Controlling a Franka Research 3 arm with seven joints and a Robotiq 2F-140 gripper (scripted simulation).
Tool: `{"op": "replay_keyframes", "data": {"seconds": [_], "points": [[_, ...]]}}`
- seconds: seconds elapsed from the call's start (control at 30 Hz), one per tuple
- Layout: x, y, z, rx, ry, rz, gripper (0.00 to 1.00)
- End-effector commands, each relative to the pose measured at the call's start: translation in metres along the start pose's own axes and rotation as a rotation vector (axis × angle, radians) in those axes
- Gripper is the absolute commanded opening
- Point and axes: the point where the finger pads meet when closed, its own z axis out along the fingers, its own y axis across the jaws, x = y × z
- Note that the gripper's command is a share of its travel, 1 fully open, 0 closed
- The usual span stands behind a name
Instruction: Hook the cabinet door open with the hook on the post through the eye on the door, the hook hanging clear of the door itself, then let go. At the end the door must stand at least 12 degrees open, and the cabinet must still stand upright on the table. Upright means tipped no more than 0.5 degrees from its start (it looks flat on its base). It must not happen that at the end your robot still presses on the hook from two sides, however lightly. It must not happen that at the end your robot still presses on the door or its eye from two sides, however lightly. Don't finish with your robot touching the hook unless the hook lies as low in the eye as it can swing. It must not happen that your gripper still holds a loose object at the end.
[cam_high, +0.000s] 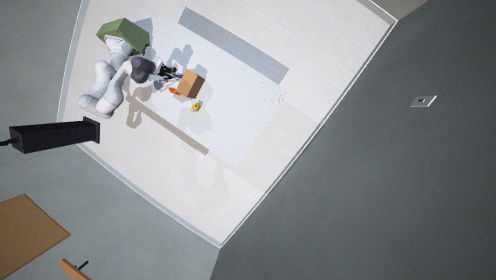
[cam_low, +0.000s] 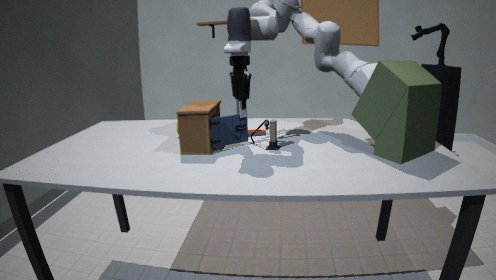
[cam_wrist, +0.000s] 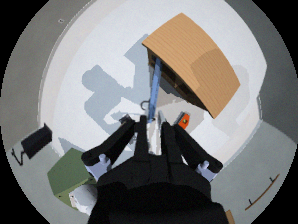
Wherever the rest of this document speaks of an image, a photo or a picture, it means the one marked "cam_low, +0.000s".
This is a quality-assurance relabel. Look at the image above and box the orange torpedo level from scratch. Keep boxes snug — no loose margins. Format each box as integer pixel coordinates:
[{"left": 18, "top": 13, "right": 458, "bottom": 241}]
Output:
[{"left": 248, "top": 129, "right": 266, "bottom": 136}]

